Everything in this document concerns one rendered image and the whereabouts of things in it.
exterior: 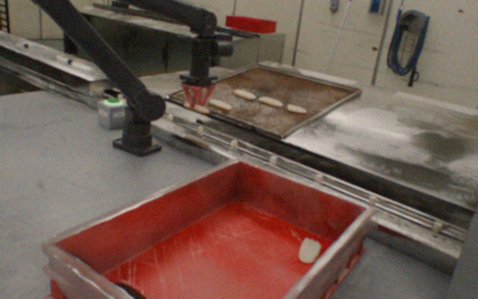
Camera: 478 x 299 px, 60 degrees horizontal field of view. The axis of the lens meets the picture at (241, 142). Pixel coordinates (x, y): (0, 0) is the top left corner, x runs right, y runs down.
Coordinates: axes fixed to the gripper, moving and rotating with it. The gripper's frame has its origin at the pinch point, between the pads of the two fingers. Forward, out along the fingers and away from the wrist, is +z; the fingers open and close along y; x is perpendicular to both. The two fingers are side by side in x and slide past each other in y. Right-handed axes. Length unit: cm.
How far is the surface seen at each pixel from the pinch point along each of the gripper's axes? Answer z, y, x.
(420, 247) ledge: 8, -9, -72
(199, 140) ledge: 7.1, -6.7, -8.8
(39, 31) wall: 75, 272, 700
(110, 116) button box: 6.8, -16.3, 20.7
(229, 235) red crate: 11, -31, -43
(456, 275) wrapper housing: 3, -23, -80
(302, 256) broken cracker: 10, -27, -57
